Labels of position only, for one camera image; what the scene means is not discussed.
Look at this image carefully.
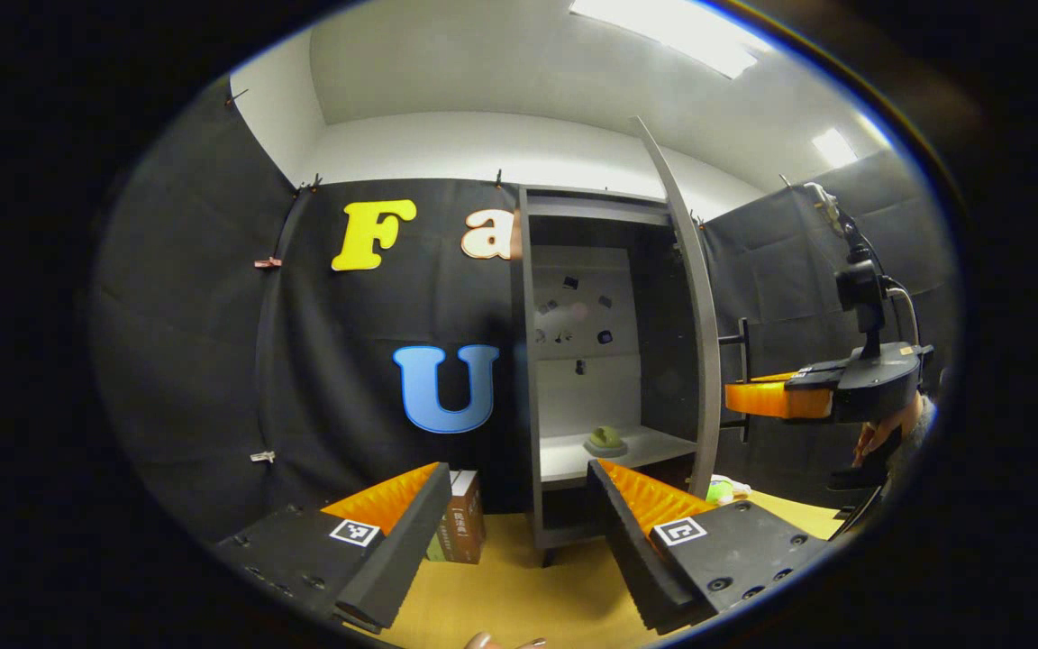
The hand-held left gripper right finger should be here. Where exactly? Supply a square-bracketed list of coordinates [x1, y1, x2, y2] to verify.
[587, 458, 831, 636]

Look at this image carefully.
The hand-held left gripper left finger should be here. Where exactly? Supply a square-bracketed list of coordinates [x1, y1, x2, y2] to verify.
[213, 462, 453, 635]

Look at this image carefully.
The beige cabinet door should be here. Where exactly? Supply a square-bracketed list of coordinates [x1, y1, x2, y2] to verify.
[632, 115, 724, 502]

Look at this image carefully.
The green bottle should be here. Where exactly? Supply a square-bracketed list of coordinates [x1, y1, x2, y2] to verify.
[584, 425, 628, 458]

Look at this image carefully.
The dark grey cabinet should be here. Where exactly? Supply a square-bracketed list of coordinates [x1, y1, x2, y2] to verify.
[512, 185, 709, 567]

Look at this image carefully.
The brown book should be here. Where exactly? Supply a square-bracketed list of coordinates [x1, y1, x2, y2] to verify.
[442, 469, 487, 565]

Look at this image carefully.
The green and white toy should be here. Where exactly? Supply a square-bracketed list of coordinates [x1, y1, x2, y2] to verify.
[706, 475, 751, 506]

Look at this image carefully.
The small ceiling light panel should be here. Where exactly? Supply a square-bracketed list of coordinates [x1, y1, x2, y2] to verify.
[812, 128, 859, 169]

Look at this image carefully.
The black backdrop cloth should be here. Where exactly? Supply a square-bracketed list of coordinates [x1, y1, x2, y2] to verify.
[91, 77, 961, 542]

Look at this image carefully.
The large ceiling light panel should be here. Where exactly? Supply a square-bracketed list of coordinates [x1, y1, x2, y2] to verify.
[570, 0, 772, 80]

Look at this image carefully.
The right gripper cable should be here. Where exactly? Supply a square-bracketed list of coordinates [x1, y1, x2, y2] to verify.
[879, 275, 922, 348]

